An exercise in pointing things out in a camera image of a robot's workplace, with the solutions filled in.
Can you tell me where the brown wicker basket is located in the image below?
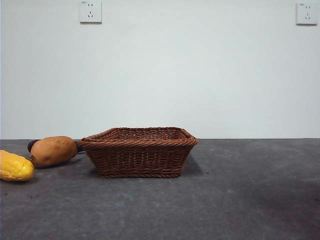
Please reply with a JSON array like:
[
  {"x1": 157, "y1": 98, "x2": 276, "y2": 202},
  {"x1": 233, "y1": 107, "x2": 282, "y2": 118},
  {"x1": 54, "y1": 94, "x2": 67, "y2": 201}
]
[{"x1": 76, "y1": 126, "x2": 199, "y2": 179}]

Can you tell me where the purple eggplant with green stem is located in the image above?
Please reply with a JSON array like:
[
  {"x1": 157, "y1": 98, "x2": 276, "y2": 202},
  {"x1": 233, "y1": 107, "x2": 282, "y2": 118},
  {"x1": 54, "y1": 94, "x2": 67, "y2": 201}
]
[{"x1": 26, "y1": 139, "x2": 85, "y2": 154}]

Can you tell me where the yellow corn cob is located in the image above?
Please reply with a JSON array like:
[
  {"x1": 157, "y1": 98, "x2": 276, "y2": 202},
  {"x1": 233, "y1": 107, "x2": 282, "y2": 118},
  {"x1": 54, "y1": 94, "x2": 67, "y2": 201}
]
[{"x1": 0, "y1": 149, "x2": 35, "y2": 182}]

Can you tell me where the white wall socket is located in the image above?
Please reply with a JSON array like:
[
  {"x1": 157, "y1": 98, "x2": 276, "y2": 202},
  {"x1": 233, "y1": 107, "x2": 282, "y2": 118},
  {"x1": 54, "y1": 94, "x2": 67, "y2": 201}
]
[
  {"x1": 295, "y1": 2, "x2": 318, "y2": 26},
  {"x1": 79, "y1": 0, "x2": 103, "y2": 25}
]

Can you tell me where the brown potato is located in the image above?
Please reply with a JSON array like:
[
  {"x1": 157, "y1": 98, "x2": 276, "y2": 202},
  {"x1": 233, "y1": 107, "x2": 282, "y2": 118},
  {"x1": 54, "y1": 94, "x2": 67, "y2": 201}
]
[{"x1": 29, "y1": 135, "x2": 78, "y2": 169}]

